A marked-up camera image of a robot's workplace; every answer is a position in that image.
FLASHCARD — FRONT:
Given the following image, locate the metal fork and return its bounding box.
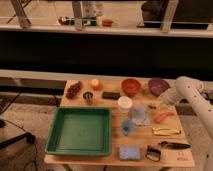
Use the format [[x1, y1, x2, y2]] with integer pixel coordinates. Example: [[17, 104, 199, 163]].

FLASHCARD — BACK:
[[148, 105, 157, 110]]

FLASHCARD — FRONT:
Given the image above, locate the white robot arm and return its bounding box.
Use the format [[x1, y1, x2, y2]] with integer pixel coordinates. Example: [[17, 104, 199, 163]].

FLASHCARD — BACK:
[[160, 76, 213, 171]]

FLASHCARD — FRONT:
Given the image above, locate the small metal cup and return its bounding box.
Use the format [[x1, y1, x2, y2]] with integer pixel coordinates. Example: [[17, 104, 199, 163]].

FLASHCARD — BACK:
[[83, 91, 93, 105]]

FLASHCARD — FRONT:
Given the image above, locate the white paper cup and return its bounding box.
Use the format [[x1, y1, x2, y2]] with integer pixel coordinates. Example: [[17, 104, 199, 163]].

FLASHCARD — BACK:
[[117, 96, 133, 114]]

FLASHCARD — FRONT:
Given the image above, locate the small blue cup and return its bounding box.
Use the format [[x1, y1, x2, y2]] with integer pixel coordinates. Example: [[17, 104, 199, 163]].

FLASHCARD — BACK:
[[121, 120, 135, 136]]

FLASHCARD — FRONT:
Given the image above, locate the black rectangular block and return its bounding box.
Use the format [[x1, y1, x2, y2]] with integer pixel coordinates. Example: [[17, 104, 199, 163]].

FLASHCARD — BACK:
[[102, 92, 120, 100]]

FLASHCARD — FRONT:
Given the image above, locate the orange fruit toy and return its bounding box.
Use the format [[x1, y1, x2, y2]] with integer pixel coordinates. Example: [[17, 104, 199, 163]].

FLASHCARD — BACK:
[[90, 79, 101, 90]]

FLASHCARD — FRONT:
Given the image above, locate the orange bowl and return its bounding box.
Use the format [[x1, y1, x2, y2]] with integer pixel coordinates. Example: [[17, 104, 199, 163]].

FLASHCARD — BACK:
[[121, 78, 141, 97]]

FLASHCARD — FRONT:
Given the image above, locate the bunch of red grapes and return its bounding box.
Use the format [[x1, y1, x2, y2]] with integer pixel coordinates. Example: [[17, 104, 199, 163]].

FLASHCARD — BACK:
[[66, 81, 82, 99]]

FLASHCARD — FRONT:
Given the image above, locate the purple bowl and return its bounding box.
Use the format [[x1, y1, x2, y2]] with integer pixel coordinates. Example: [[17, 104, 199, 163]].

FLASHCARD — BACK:
[[148, 78, 170, 97]]

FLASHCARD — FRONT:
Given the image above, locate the green plastic tray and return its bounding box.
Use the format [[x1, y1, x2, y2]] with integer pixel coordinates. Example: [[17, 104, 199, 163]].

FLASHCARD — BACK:
[[45, 107, 112, 156]]

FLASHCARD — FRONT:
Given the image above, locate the wooden table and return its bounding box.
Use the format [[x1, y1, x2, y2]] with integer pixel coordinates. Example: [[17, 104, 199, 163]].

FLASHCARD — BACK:
[[44, 80, 195, 168]]

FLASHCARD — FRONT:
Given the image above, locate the orange carrot toy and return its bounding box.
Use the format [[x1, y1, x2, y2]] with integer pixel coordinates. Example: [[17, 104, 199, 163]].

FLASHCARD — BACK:
[[154, 112, 174, 124]]

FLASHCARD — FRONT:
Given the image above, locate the small red bowl on shelf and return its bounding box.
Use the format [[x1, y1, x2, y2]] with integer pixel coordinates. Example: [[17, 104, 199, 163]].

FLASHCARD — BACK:
[[102, 19, 113, 27]]

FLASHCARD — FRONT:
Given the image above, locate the yellow banana peel toy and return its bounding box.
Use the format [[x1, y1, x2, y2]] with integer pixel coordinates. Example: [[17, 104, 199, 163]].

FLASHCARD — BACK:
[[152, 127, 181, 136]]

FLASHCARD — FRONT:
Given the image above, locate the blue sponge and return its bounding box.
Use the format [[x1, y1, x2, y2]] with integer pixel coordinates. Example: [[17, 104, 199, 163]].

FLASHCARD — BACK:
[[119, 145, 141, 161]]

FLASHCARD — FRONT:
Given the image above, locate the black peeler tool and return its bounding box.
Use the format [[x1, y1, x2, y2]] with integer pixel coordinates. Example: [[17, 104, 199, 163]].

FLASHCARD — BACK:
[[146, 146, 161, 162]]

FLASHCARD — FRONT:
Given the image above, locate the black handled knife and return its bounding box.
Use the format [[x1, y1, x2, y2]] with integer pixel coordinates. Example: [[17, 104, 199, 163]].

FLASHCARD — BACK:
[[158, 141, 191, 150]]

